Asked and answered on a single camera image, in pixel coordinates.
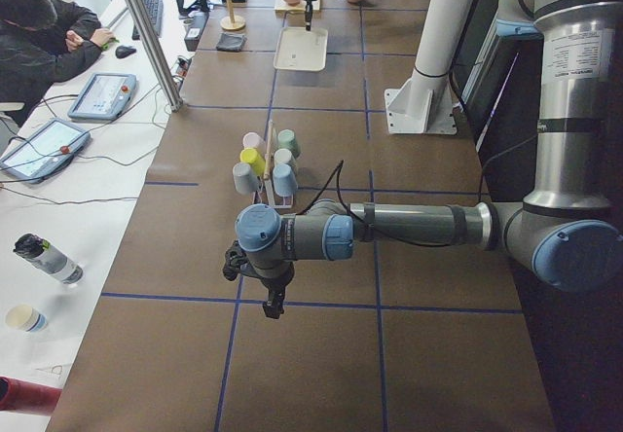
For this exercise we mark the cream rabbit tray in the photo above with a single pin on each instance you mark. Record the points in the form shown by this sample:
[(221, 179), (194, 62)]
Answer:
[(298, 49)]

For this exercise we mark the green cup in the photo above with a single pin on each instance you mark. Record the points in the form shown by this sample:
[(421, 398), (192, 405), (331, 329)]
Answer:
[(286, 139)]

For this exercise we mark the blue cup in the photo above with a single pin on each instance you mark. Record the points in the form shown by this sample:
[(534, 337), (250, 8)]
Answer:
[(284, 179)]

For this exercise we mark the grey cup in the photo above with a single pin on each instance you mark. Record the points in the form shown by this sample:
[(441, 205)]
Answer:
[(245, 179)]

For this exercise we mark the beige cup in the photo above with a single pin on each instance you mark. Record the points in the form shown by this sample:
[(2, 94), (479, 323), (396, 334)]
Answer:
[(285, 156)]

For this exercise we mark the yellow cup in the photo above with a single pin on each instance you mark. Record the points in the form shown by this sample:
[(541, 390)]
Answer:
[(255, 159)]

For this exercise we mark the pink cup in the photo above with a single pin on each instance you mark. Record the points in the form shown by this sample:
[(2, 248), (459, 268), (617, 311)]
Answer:
[(255, 141)]

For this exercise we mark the paper cup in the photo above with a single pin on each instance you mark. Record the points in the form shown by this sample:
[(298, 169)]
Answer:
[(26, 318)]

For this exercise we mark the wooden cutting board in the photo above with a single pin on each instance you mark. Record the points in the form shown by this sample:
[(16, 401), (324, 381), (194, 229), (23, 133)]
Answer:
[(281, 6)]

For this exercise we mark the wooden mug tree stand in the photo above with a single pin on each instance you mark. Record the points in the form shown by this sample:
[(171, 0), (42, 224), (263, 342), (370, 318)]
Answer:
[(232, 22)]

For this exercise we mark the grey folded cloth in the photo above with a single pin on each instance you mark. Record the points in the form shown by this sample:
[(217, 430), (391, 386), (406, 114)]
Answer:
[(230, 42)]

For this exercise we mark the black power box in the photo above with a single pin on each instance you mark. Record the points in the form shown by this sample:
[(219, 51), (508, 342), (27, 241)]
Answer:
[(194, 26)]

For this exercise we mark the black keyboard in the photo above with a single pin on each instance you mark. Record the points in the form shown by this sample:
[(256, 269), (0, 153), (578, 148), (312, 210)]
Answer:
[(155, 12)]

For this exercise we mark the black computer mouse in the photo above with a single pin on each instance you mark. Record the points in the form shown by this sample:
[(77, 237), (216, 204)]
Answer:
[(124, 51)]

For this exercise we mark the upper teach pendant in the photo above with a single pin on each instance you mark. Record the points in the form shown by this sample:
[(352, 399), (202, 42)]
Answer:
[(104, 97)]

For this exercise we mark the teach pendant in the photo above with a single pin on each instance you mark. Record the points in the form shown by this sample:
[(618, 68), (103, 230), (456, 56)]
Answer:
[(45, 152), (104, 97)]

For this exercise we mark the water bottle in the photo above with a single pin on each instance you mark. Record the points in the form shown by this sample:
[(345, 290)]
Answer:
[(42, 255)]

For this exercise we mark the person in black jacket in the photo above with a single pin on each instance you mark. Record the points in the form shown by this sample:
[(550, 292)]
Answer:
[(44, 42)]

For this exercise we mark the lower teach pendant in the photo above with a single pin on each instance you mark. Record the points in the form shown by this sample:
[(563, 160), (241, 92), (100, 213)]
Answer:
[(45, 152)]

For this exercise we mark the red cylinder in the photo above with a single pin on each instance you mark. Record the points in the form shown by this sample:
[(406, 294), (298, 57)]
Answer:
[(24, 397)]

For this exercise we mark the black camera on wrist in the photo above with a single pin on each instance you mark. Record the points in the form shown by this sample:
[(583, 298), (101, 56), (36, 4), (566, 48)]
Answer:
[(237, 263)]

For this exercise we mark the white wire cup rack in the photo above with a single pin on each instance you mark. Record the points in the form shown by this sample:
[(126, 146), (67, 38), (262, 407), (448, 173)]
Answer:
[(266, 194)]

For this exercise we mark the white camera pole base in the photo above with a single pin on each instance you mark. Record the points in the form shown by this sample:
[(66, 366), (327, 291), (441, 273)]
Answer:
[(423, 105)]

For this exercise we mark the aluminium frame post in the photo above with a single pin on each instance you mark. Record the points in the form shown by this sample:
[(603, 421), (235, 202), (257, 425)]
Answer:
[(155, 53)]

